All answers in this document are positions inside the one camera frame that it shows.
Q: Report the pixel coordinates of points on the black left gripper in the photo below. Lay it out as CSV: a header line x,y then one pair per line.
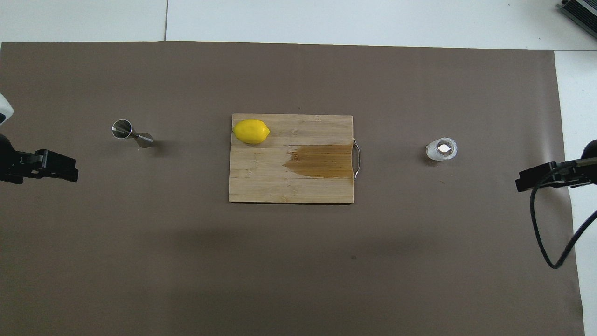
x,y
7,158

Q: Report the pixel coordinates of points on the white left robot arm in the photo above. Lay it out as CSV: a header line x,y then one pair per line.
x,y
3,109

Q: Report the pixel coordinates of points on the steel double jigger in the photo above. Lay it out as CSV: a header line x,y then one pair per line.
x,y
122,129

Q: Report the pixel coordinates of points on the yellow lemon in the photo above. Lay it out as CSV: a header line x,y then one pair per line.
x,y
251,131

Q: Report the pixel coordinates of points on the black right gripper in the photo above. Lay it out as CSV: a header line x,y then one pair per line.
x,y
591,150

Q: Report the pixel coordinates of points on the black finned device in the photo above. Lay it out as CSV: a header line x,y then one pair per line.
x,y
580,14

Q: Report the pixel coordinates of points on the clear textured glass cup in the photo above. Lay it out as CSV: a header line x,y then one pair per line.
x,y
433,151

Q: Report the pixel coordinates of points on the brown table mat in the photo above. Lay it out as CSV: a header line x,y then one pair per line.
x,y
140,256

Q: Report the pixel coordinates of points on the wooden cutting board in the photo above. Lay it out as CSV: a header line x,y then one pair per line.
x,y
261,177

